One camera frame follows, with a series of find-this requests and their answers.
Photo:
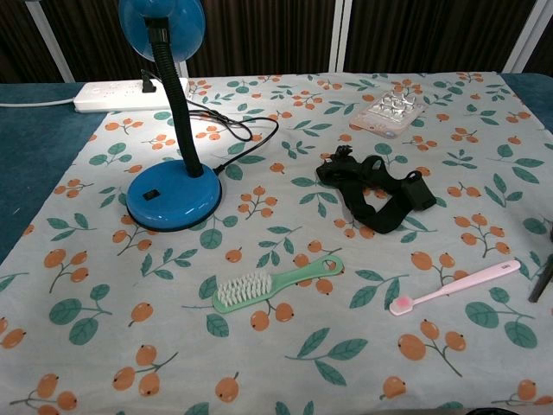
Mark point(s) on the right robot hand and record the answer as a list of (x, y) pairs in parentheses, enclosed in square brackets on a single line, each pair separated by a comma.
[(543, 279)]

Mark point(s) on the blue desk lamp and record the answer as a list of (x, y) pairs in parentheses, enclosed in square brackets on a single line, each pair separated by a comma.
[(173, 196)]

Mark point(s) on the pink toothbrush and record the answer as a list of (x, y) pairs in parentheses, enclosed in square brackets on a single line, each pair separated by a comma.
[(453, 289)]

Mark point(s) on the clear plastic blister pack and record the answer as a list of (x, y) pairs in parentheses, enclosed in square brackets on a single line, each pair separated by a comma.
[(389, 113)]

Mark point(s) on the green scrub brush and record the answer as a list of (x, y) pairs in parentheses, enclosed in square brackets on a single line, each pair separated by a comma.
[(294, 276)]

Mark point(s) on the floral print tablecloth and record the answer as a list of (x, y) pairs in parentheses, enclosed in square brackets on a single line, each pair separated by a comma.
[(302, 346)]

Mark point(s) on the dark pleated curtain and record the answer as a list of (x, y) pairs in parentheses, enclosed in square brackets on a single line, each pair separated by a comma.
[(268, 30)]

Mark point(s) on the white power strip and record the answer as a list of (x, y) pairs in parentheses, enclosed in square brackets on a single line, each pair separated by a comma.
[(108, 97)]

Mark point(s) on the white metal frame post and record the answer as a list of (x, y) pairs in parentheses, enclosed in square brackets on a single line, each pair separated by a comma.
[(340, 34), (52, 41), (529, 34)]

